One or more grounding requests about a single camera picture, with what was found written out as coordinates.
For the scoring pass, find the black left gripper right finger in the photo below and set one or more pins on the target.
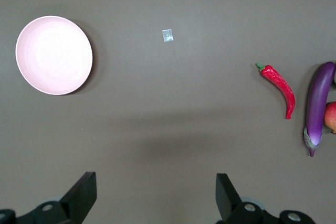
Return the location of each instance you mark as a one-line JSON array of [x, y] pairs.
[[227, 197]]

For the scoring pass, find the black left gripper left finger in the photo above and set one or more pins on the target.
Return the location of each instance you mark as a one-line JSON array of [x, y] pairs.
[[78, 197]]

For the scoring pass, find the red chili pepper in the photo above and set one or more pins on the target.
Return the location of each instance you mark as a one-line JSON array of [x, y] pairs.
[[282, 87]]

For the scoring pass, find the purple eggplant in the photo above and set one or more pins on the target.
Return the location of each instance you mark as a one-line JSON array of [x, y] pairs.
[[317, 103]]

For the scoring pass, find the red apple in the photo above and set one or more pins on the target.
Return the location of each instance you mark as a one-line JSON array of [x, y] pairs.
[[331, 117]]

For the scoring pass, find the brown table cover sheet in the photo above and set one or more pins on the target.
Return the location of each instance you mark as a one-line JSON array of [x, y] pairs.
[[168, 129]]

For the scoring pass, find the pink round plate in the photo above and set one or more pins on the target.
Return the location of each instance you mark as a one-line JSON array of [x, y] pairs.
[[53, 54]]

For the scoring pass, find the small clear tape piece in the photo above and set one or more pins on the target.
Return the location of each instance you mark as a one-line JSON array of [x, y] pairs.
[[167, 35]]

